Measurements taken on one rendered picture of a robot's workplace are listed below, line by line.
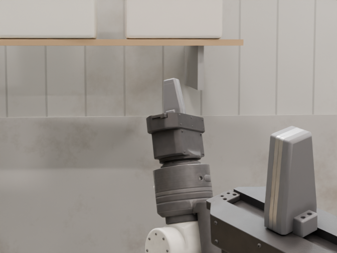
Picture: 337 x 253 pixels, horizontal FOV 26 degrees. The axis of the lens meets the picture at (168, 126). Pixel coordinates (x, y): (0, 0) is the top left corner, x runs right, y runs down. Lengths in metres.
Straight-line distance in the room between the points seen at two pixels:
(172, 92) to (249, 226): 0.69
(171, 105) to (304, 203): 0.70
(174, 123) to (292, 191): 0.65
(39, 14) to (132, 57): 0.82
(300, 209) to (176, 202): 0.64
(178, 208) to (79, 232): 3.21
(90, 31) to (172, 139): 2.44
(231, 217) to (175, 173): 0.62
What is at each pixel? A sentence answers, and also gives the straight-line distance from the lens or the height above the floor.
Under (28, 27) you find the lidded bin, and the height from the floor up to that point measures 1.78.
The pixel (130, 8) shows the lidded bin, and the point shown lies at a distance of 3.53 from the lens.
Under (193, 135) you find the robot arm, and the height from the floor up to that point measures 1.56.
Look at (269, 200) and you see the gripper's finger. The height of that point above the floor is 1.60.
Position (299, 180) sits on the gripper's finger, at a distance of 0.44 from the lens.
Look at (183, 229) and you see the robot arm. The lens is 1.08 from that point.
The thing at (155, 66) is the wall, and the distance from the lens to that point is 4.17.
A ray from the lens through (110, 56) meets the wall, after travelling 4.15.
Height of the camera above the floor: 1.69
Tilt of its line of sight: 6 degrees down
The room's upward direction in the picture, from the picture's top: straight up
